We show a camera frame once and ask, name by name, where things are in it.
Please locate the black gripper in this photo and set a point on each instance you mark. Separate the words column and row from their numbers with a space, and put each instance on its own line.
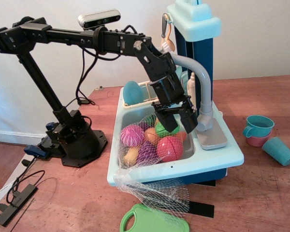
column 172, row 100

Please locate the grey toy faucet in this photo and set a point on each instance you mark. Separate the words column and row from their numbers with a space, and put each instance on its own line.
column 209, row 133

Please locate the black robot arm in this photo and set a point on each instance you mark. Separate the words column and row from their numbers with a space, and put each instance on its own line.
column 73, row 140

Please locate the green toy fruit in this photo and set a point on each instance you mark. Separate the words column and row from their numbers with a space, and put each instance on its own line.
column 162, row 132

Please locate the pink red toy fruit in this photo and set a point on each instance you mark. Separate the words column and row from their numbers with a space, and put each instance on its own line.
column 169, row 149

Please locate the cream dish rack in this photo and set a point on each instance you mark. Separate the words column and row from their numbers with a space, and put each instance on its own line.
column 148, row 92

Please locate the white toy soap bottle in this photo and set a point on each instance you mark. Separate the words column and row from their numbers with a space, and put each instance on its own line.
column 191, row 89

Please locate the light blue toy sink unit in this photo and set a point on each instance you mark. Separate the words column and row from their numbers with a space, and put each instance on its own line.
column 195, row 28

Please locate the white mesh net bag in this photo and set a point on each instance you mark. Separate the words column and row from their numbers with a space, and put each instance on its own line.
column 137, row 170

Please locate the magenta toy onion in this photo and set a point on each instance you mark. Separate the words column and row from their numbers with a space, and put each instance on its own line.
column 132, row 135

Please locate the teal toy plate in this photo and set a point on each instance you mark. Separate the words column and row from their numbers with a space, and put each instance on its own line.
column 132, row 93

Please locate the toy dish brush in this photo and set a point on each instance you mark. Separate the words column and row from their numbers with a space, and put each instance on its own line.
column 167, row 44

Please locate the teal toy mug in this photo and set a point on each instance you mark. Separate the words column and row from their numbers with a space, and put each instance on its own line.
column 258, row 126

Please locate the pink toy cup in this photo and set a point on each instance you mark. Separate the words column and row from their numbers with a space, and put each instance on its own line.
column 258, row 141

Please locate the black velcro strip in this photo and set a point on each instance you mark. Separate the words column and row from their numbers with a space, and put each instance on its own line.
column 201, row 209

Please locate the teal toy tumbler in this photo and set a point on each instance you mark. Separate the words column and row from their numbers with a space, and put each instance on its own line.
column 277, row 150

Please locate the green toy cutting board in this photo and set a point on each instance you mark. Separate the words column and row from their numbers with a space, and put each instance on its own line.
column 140, row 218

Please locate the black usb hub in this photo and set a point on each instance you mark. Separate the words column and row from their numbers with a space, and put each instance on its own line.
column 8, row 212

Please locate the silver depth camera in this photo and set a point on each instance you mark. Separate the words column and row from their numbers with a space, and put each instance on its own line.
column 91, row 21

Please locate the blue cable connector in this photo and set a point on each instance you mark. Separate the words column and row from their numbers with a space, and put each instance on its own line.
column 35, row 151

